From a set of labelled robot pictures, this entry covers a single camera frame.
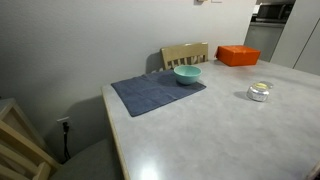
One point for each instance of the teal ceramic bowl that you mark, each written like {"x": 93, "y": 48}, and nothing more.
{"x": 187, "y": 76}

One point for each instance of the orange cardboard box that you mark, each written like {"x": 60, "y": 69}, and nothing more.
{"x": 237, "y": 55}

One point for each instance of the dark blue cloth placemat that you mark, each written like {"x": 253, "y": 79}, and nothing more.
{"x": 146, "y": 93}

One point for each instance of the light wooden slat-back chair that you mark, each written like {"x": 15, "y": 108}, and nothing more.
{"x": 20, "y": 146}
{"x": 183, "y": 51}

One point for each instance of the white wall power outlet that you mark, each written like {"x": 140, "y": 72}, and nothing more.
{"x": 60, "y": 120}

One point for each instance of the black microwave oven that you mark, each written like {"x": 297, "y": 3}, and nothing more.
{"x": 273, "y": 11}

